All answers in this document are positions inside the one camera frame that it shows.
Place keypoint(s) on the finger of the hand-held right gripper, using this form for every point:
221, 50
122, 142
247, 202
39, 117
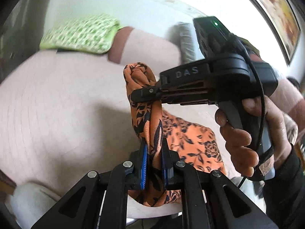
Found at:
147, 95

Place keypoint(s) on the green checkered pillow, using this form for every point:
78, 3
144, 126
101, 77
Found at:
83, 34

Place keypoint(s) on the orange floral long-sleeve shirt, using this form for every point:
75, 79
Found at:
152, 124

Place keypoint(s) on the pink quilted bed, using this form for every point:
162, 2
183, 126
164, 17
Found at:
59, 112

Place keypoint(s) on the pink bolster cushion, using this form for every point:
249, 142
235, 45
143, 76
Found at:
147, 45

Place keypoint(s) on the grey white pillow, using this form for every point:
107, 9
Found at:
188, 43

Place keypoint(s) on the dark wooden wardrobe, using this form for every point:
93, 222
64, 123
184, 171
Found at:
14, 28

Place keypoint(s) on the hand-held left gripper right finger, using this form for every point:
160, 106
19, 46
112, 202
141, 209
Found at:
165, 171

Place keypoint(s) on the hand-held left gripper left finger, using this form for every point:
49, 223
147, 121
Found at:
143, 169

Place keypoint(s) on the framed wall picture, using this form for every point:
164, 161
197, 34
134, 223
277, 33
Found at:
278, 12

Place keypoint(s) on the person's right hand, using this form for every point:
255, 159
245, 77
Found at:
238, 148

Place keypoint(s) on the person's right forearm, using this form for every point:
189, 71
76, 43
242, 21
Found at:
286, 190

